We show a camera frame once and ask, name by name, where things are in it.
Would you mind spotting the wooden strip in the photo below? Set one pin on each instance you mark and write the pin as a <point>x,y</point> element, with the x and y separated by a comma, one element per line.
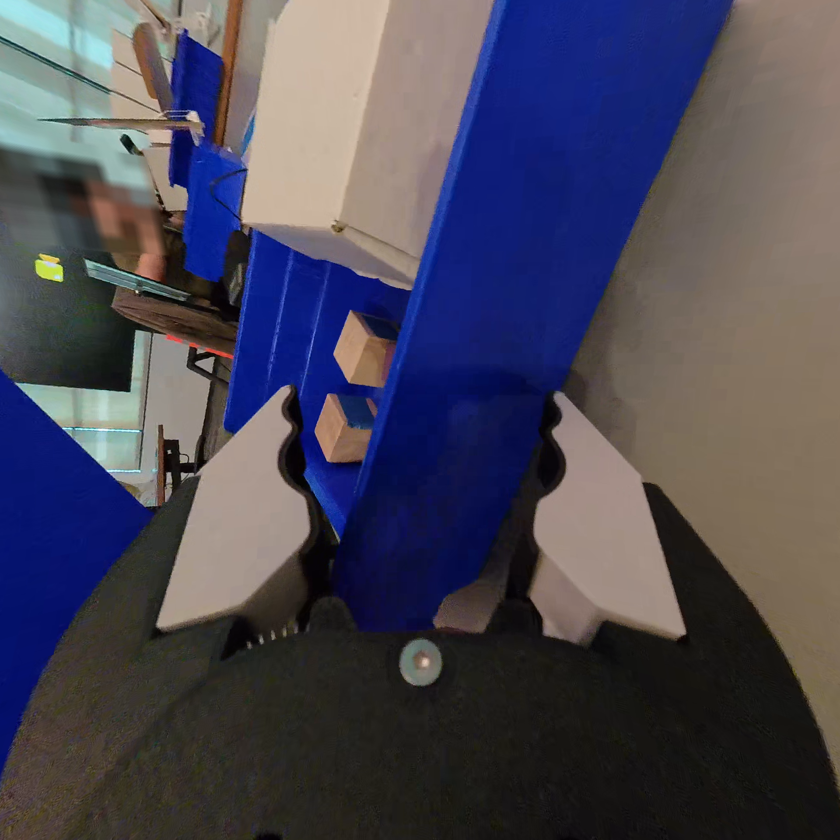
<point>229,65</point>

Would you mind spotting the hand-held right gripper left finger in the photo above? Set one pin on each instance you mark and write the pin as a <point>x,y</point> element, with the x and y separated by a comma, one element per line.
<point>243,525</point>

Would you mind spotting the wooden cube with blue face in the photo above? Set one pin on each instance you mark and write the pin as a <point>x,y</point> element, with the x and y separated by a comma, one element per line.
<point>361,354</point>
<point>341,436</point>

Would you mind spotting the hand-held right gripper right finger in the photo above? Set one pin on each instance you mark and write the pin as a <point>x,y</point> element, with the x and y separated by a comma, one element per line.
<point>604,525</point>

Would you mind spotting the dark wooden table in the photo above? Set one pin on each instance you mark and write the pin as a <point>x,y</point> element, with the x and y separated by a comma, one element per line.
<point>170,321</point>

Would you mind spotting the metal bar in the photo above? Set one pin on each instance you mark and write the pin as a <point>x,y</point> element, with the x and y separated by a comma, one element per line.
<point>131,123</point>
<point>138,282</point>

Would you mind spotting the white cardboard box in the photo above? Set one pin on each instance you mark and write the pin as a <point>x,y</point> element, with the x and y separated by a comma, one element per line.
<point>341,131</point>

